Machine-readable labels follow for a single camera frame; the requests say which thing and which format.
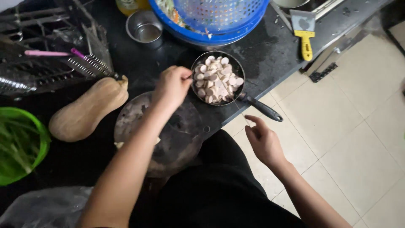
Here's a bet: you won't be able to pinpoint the yellow handled metal scraper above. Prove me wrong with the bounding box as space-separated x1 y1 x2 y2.
289 9 316 62

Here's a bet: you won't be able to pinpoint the pink handled utensil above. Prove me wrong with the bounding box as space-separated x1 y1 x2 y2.
24 49 72 57

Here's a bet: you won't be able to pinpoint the person's black clothing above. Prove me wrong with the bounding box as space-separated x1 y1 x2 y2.
129 129 308 228

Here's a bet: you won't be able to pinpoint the yellow liquid bottle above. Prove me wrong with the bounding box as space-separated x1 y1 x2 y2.
115 0 151 16

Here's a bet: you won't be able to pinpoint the magenta handled wire whisk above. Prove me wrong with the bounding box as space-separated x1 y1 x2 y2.
68 47 123 80

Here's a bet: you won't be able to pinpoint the round dark cutting board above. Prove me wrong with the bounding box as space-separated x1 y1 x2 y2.
113 91 211 178

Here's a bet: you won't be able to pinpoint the person's left hand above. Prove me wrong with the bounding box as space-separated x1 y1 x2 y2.
152 65 193 111

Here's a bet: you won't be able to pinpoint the tan butternut squash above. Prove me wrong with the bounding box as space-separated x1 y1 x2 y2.
48 75 130 143

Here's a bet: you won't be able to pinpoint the clear plastic bag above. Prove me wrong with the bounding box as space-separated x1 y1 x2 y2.
0 186 94 228

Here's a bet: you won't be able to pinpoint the green plastic bowl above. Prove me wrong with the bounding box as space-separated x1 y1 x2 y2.
0 107 51 187

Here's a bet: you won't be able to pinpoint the steel pot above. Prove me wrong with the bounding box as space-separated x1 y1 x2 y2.
272 0 311 9

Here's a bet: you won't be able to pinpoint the green leafy vegetables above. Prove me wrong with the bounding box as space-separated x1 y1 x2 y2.
0 118 42 178

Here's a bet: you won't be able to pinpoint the blue plastic colander basket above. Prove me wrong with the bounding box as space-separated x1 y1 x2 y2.
148 0 270 45

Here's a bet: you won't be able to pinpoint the metal dish rack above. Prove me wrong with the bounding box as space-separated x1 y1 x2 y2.
0 0 123 96

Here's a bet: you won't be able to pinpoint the black frying pan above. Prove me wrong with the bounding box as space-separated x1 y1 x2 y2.
190 51 284 123

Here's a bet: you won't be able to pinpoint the heap of sausage slices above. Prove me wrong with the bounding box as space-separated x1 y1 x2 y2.
194 55 245 104

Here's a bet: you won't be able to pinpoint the small steel cup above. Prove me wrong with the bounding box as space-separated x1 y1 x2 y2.
126 10 164 49

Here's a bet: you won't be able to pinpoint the shredded mixed vegetables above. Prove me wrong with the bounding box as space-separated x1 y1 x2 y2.
155 0 213 39

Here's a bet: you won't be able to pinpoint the person's right hand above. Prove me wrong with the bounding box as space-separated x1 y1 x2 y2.
244 115 288 169

